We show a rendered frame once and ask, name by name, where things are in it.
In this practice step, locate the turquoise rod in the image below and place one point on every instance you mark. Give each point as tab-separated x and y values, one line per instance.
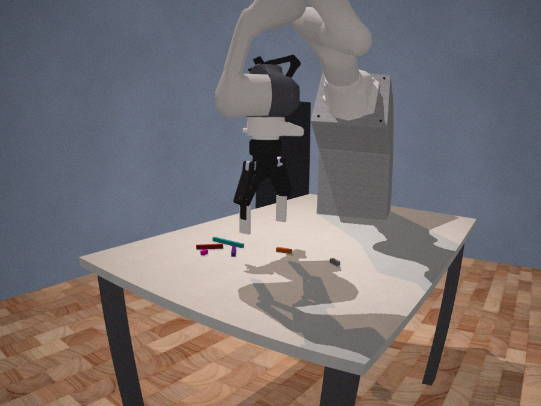
228	242

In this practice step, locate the orange rod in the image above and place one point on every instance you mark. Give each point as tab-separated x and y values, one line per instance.
284	250

